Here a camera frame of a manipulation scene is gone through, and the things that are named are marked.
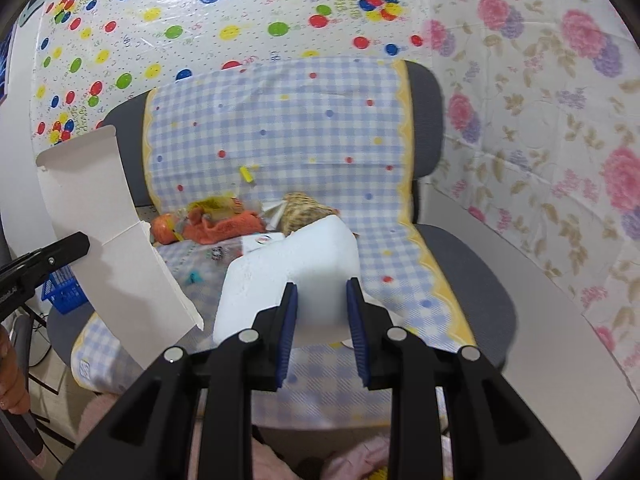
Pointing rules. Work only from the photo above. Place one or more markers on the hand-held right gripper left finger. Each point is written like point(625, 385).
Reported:
point(289, 320)

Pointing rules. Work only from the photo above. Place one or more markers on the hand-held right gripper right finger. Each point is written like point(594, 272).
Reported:
point(356, 330)

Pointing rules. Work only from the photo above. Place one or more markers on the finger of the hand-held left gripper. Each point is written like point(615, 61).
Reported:
point(55, 252)

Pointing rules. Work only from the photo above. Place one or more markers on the white foam block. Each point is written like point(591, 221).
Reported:
point(280, 280)

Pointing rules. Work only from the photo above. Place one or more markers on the white cardboard box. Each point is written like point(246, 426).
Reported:
point(90, 185)

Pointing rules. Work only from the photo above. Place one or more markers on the person's left hand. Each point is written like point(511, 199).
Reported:
point(12, 380)

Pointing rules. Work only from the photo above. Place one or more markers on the blue plastic basket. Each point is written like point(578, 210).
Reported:
point(65, 292)

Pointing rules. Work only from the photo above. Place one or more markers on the small teal piece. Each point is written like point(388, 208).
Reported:
point(195, 277)

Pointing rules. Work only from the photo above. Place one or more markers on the brown woven pouch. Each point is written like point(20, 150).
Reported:
point(305, 210)

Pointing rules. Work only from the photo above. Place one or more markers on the orange towel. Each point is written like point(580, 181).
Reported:
point(225, 227)

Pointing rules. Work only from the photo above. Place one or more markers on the red orange apple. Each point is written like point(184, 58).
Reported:
point(167, 229)

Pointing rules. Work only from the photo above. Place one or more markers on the grey office chair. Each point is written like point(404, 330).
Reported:
point(480, 280)

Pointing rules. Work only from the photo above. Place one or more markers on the yellow snack packet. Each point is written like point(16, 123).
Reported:
point(215, 205)

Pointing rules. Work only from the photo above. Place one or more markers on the small yellow piece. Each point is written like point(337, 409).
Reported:
point(247, 174)

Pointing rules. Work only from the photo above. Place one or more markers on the blue checked dotted cloth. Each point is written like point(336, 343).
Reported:
point(300, 125)

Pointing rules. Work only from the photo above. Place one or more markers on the colourful polka dot sheet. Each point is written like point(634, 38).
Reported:
point(200, 20)

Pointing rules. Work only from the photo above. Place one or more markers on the pink floral sheet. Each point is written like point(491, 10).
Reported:
point(550, 110)

